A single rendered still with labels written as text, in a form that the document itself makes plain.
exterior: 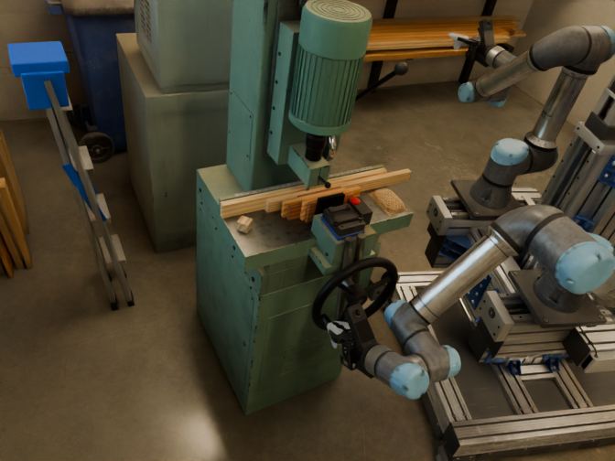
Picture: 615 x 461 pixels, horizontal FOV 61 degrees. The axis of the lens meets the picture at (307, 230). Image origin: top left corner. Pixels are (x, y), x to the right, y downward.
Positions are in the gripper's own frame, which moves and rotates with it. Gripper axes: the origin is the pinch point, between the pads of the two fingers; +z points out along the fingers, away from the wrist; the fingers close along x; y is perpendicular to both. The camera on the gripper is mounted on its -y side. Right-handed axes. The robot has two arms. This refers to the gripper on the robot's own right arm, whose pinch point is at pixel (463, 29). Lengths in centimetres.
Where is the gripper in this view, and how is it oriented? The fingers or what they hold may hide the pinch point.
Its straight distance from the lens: 237.2
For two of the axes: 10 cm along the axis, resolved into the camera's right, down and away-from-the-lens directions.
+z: -4.1, -6.4, 6.5
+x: 9.1, -2.8, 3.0
